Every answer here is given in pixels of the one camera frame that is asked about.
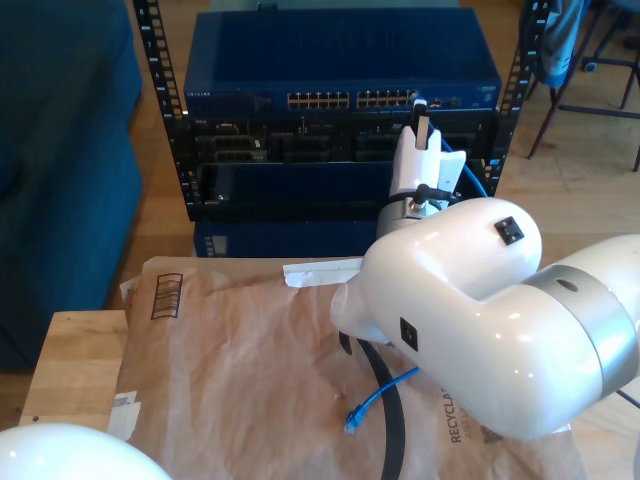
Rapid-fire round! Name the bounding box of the blue network cable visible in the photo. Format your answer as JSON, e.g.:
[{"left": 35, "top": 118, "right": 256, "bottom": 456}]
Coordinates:
[{"left": 343, "top": 88, "right": 490, "bottom": 437}]

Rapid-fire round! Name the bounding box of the black rack server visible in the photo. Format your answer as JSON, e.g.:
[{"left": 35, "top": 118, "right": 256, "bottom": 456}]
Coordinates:
[{"left": 192, "top": 114, "right": 500, "bottom": 164}]

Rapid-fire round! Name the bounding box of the black rack drawer unit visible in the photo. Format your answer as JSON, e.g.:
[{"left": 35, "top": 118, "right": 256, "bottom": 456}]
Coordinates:
[{"left": 188, "top": 158, "right": 494, "bottom": 222}]

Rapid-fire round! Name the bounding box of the dark blue base box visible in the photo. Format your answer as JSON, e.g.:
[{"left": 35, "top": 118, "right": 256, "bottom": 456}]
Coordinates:
[{"left": 193, "top": 219, "right": 381, "bottom": 259}]

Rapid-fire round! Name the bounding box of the blue grey jacket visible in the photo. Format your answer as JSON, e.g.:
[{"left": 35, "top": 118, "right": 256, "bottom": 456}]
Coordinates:
[{"left": 542, "top": 0, "right": 594, "bottom": 89}]

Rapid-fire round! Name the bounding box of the dark metal bar stool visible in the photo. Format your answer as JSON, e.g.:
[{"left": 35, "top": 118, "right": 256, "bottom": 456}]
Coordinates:
[{"left": 519, "top": 0, "right": 640, "bottom": 174}]

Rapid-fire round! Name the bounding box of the office chair base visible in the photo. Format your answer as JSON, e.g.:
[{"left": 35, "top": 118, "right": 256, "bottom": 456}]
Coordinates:
[{"left": 579, "top": 0, "right": 640, "bottom": 74}]

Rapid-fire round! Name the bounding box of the brown paper mailer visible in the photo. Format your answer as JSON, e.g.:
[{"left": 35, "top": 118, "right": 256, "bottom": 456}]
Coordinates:
[{"left": 99, "top": 255, "right": 589, "bottom": 480}]

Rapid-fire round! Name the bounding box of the blue sofa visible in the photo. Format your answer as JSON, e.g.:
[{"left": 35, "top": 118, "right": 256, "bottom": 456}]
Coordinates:
[{"left": 0, "top": 0, "right": 145, "bottom": 374}]

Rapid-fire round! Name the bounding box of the blue network switch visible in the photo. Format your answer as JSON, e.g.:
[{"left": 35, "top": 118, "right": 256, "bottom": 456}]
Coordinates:
[{"left": 182, "top": 7, "right": 503, "bottom": 119}]

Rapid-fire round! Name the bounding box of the black rack frame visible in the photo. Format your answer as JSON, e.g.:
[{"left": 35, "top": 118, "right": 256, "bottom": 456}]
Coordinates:
[{"left": 132, "top": 0, "right": 551, "bottom": 224}]

